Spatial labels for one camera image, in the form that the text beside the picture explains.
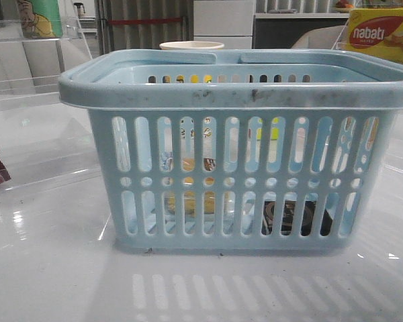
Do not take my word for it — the packaged bread slice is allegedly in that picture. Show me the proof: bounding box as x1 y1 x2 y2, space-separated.
161 152 216 217

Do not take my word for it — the black tissue pack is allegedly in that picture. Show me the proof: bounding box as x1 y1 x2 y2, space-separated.
261 201 332 236

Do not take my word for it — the light blue plastic basket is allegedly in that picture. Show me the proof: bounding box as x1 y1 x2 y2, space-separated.
58 50 403 252

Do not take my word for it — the white paper cup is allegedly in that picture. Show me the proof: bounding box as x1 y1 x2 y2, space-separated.
160 40 224 50

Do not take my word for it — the white drawer cabinet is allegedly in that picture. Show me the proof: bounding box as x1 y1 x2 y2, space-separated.
193 1 256 49

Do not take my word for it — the clear acrylic display shelf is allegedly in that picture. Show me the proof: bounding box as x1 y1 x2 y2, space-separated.
0 17 97 191

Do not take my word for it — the green cartoon printed can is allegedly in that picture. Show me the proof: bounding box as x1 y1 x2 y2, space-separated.
16 0 63 39

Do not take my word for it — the yellow nabati wafer box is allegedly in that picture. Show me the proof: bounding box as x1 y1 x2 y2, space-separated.
341 7 403 64

